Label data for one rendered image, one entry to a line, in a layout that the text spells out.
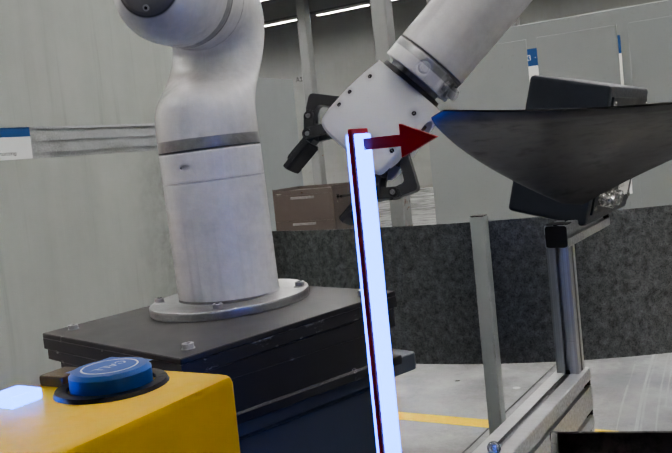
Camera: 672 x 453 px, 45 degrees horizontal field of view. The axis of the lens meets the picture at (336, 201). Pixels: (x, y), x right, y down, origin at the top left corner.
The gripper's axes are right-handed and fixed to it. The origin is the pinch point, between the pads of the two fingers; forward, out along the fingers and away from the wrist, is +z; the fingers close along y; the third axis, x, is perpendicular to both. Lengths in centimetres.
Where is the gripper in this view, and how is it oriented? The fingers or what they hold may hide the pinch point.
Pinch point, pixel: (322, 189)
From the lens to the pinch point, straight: 91.5
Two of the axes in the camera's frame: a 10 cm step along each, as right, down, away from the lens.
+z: -6.4, 7.6, 1.3
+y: -6.8, -6.4, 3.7
